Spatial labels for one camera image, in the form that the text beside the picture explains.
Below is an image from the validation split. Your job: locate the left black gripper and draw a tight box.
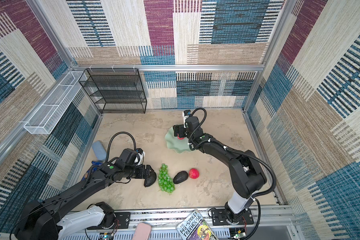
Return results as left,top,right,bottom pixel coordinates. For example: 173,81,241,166
124,163,155,178

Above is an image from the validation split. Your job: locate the dark avocado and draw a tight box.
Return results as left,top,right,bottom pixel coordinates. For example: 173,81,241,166
144,172,157,188
173,171,189,185

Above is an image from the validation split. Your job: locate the green fake grape bunch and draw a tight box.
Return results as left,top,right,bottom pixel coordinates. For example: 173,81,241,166
158,164,175,194

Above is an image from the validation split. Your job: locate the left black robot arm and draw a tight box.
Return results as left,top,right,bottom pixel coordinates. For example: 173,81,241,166
10,147,156,240

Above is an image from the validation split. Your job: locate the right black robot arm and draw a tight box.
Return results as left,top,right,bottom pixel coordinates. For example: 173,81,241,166
173,108,277,226

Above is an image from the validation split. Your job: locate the mint green wavy bowl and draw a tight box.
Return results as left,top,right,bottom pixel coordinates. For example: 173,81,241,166
165,127,191,154

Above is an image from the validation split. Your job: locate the blue grey oblong case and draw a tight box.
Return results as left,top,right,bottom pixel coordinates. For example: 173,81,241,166
92,141,107,162

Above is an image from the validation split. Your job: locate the pink phone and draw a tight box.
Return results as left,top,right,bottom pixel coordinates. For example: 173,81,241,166
132,223,152,240

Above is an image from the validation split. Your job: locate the treehouse book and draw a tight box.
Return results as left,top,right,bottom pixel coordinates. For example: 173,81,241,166
176,210,218,240

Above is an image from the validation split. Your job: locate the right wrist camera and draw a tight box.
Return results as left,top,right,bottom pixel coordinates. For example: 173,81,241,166
183,110,192,128

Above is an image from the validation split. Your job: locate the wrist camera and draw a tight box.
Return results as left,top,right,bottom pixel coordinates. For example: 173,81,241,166
135,148,145,166
183,110,192,128

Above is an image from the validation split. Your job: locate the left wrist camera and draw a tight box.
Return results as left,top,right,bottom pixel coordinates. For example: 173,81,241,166
135,148,145,166

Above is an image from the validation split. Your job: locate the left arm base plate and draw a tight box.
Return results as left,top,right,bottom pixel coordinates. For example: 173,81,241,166
87,212,131,232

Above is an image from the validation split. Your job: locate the black wire shelf rack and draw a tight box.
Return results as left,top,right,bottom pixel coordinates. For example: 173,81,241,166
79,68,147,114

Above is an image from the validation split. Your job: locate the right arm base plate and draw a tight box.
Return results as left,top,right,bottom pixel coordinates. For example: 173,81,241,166
208,208,255,226

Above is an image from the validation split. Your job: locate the white mesh wall basket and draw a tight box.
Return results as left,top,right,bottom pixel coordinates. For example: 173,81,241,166
24,71,83,135

